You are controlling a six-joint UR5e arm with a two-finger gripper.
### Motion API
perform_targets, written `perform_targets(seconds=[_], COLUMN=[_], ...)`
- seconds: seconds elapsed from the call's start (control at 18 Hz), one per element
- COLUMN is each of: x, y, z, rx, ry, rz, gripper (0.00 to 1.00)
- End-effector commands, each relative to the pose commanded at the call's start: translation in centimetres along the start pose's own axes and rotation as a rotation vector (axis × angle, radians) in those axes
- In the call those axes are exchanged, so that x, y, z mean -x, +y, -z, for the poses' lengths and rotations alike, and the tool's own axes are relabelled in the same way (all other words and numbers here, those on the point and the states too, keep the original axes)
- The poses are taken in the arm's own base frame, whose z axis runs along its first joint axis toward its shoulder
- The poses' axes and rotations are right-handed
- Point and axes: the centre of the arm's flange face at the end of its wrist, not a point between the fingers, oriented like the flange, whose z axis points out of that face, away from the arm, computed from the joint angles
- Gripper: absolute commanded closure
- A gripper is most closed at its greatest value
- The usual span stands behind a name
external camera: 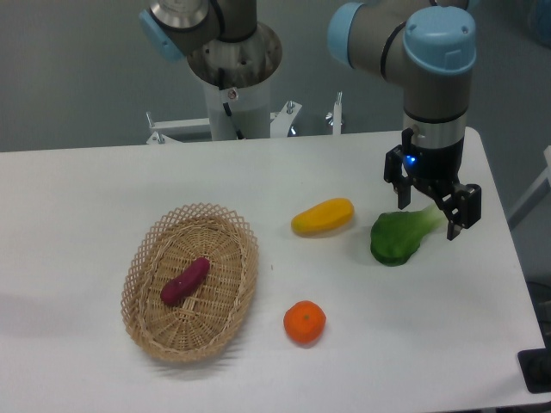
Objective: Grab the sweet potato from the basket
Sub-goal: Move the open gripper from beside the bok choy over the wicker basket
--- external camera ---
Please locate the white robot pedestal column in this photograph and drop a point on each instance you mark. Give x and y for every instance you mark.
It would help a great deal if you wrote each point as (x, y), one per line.
(238, 113)

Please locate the white frame at right edge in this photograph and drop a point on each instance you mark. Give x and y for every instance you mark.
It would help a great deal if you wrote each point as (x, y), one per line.
(532, 196)

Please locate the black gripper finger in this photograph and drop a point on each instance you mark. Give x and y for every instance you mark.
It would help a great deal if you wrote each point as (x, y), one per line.
(460, 203)
(394, 175)

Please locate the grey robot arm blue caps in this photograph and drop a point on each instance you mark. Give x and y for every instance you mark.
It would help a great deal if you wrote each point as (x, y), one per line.
(428, 48)

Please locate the purple sweet potato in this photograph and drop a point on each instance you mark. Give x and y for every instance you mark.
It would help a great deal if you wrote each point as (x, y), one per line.
(186, 282)

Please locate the yellow orange mango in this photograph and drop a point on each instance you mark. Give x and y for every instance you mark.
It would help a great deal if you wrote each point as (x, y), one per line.
(325, 216)

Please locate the white metal base frame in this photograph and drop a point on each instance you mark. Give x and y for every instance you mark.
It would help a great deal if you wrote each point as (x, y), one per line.
(181, 131)

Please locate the oval woven wicker basket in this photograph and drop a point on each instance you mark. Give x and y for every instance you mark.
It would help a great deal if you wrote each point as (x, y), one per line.
(203, 323)

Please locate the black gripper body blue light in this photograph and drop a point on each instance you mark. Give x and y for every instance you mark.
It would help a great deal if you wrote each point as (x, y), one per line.
(433, 170)

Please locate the orange tangerine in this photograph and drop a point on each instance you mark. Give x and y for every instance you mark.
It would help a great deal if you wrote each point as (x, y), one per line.
(304, 322)

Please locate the black device at table edge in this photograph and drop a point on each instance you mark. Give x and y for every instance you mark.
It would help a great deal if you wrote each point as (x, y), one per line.
(535, 366)

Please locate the green bok choy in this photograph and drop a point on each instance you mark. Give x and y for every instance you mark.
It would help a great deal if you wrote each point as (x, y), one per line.
(396, 236)

